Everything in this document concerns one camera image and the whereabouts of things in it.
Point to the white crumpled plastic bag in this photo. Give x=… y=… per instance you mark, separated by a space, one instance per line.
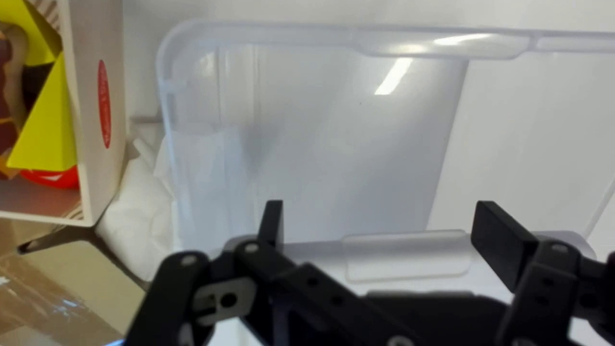
x=139 y=216

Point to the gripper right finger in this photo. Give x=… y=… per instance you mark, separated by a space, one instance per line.
x=543 y=283

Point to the clear plastic container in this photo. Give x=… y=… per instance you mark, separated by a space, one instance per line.
x=298 y=158

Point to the brown taped cardboard box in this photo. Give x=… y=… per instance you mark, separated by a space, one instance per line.
x=57 y=298

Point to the red round object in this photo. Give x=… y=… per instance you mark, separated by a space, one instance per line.
x=53 y=179

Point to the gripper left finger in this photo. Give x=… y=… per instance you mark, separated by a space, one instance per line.
x=269 y=283

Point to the yellow paper packet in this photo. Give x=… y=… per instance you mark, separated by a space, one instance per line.
x=48 y=129

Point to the white box with red sticker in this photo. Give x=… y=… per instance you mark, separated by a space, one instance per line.
x=91 y=158

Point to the black stand leg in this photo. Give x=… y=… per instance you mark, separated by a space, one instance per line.
x=53 y=239

